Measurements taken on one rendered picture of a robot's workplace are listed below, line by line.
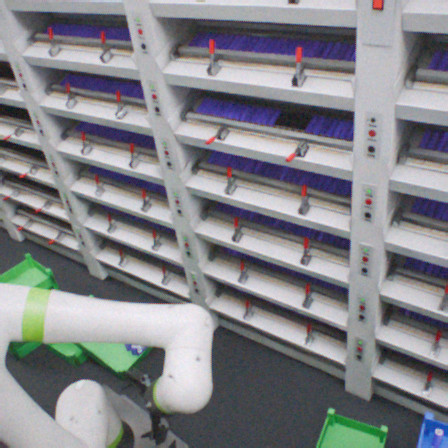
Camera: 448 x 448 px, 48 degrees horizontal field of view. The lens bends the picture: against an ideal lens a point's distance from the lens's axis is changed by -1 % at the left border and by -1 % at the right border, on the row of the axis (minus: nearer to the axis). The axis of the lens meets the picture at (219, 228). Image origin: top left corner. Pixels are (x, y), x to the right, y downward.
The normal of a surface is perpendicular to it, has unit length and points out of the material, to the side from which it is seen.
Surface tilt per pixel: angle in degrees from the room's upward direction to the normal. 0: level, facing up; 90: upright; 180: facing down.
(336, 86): 20
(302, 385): 0
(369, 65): 90
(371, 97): 90
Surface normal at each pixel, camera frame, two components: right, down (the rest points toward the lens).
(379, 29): -0.57, 0.55
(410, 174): -0.32, -0.55
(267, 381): -0.13, -0.79
